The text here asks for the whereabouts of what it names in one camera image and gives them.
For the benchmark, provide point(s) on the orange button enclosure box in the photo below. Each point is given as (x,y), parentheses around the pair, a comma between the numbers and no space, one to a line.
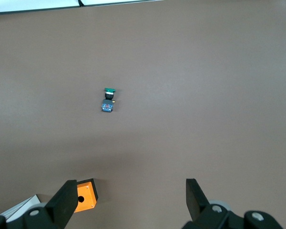
(85,190)

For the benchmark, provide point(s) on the white drawer cabinet shell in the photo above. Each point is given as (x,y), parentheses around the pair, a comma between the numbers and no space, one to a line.
(26,205)

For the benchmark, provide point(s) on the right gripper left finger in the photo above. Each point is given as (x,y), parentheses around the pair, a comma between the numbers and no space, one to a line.
(59,205)

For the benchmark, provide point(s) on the green mushroom push button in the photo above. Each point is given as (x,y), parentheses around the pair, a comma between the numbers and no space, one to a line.
(108,105)

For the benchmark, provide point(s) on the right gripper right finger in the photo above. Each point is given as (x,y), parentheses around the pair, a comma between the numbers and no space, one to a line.
(197,207)

